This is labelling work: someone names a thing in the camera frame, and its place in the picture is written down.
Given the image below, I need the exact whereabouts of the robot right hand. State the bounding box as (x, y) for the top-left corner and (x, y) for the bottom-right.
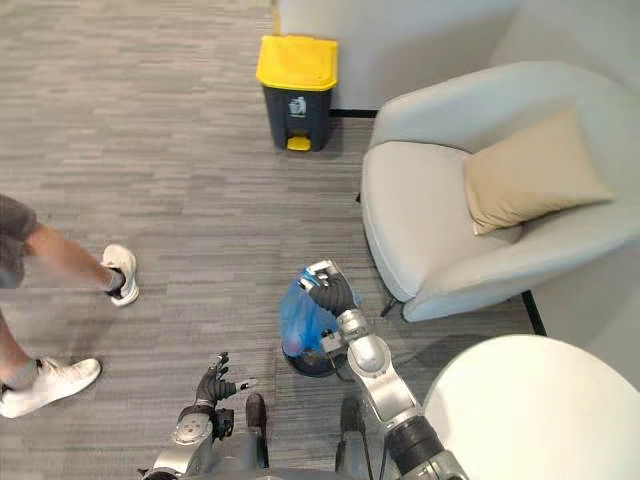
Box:
(298, 259), (357, 318)

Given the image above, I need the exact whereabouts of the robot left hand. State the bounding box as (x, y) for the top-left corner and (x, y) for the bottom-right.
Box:
(196, 351), (260, 403)

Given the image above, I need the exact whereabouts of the blue plastic rubbish bag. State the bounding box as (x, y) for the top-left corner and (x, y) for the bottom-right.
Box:
(278, 267), (362, 360)

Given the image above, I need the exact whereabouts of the small black round bin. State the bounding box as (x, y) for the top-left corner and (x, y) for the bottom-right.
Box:
(282, 346), (357, 379)

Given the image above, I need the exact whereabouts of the grey trash can yellow lid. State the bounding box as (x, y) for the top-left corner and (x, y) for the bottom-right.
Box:
(255, 34), (341, 152)

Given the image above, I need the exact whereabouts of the round white tea table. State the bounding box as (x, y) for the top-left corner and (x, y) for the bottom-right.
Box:
(422, 334), (640, 480)

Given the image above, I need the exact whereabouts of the robot left leg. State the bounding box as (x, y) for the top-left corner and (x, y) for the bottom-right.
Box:
(212, 392), (271, 480)

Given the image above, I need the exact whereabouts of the robot leg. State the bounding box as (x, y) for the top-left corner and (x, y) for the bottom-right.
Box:
(333, 397), (387, 480)
(212, 392), (271, 480)

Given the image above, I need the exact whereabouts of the robot right leg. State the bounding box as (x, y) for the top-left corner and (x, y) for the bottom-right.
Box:
(333, 397), (387, 480)

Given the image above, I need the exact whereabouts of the light grey armchair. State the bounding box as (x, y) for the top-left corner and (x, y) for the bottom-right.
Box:
(357, 60), (640, 324)

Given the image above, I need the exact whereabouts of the person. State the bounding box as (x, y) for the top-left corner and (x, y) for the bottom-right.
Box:
(0, 193), (141, 420)

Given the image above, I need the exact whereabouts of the beige cushion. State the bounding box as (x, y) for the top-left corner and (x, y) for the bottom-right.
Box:
(462, 107), (616, 237)

